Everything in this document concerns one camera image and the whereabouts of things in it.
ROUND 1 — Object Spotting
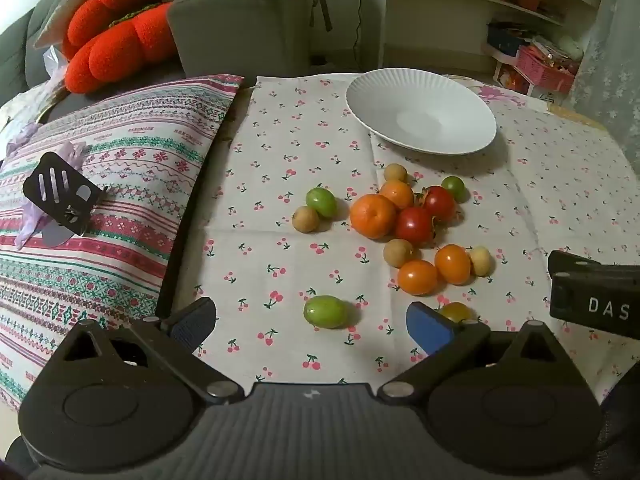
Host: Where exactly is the black wall cable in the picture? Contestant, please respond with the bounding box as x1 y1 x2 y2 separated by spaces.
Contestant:
349 0 365 61

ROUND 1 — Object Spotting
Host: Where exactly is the white lace curtain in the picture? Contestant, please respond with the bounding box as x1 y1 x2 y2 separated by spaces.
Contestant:
570 0 640 171

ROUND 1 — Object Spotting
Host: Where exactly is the oval green tomato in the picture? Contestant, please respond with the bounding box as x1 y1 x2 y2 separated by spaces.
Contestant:
303 295 347 330

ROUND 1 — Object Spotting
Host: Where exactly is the small green tomato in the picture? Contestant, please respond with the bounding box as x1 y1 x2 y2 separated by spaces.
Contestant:
441 175 467 203

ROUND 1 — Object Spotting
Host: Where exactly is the brownish green tomato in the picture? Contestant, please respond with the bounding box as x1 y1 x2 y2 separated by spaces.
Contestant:
437 301 473 324

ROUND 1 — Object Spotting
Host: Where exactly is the cherry print tablecloth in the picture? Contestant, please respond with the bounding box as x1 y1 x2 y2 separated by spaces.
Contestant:
155 72 640 411

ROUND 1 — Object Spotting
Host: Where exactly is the white ribbed plate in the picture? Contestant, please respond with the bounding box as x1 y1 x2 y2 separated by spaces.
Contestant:
346 68 497 157

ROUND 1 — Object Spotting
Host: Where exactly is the red knitted cushion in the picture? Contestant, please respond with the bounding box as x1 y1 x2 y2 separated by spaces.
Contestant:
60 0 176 93

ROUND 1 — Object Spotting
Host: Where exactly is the small orange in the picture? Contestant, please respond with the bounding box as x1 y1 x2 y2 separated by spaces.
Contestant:
379 180 415 210

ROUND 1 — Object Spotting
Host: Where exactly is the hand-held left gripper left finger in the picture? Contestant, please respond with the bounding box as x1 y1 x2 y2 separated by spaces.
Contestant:
52 297 246 403

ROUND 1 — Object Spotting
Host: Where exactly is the dark blue box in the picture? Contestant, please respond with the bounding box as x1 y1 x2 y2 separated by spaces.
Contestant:
487 22 523 58

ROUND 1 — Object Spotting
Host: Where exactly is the red tomato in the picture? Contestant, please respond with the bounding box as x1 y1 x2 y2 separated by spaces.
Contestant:
395 206 435 246
416 185 457 223

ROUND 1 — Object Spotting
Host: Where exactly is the large green tomato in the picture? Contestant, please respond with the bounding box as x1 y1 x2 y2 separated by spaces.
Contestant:
305 187 339 219

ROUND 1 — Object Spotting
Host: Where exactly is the pink plastic basket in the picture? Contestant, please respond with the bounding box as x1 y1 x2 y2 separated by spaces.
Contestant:
515 45 576 95

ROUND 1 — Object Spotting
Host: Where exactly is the striped patterned pillow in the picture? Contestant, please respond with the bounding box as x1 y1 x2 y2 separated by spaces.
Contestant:
0 75 246 411

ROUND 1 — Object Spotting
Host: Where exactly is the large orange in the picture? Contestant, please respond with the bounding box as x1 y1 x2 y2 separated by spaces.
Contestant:
349 193 398 240

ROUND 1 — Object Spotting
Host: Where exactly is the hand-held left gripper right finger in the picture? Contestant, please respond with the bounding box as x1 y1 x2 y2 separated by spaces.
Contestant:
377 302 571 403

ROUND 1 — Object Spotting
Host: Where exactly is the clear plastic bag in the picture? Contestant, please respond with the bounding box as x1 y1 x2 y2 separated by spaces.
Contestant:
42 45 68 91

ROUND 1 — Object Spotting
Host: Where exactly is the pink floral cloth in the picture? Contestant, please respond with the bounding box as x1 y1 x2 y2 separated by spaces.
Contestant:
450 75 551 111

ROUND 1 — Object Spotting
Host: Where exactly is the white shelf unit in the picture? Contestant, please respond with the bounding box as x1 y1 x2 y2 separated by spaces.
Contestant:
385 0 603 96

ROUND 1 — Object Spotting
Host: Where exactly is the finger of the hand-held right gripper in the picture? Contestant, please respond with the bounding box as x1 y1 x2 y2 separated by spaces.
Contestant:
547 250 640 336

